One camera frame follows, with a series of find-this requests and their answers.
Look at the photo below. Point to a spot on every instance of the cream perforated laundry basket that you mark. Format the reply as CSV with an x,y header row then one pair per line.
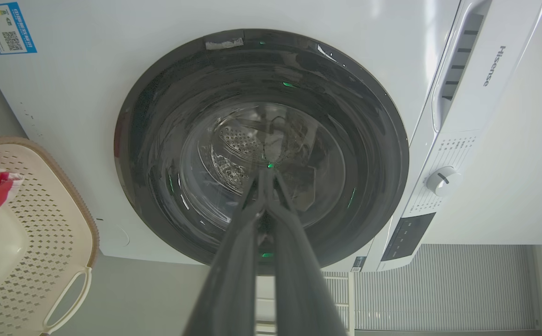
x,y
37,242

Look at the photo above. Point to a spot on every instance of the dark round washing machine door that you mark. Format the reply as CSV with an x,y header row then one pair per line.
x,y
261,140

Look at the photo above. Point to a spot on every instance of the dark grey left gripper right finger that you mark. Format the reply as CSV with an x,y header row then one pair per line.
x,y
301,280

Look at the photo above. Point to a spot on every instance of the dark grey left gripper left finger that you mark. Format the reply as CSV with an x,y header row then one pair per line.
x,y
233,275

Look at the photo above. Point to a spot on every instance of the white detergent drawer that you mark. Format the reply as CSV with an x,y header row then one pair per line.
x,y
474,65

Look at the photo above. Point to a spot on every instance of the white washing machine dial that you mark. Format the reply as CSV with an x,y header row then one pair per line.
x,y
442,180

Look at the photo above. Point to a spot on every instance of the white Hisense washing machine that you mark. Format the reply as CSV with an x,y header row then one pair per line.
x,y
79,107

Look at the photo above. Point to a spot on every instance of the blue energy label sticker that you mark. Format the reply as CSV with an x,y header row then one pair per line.
x,y
3,28

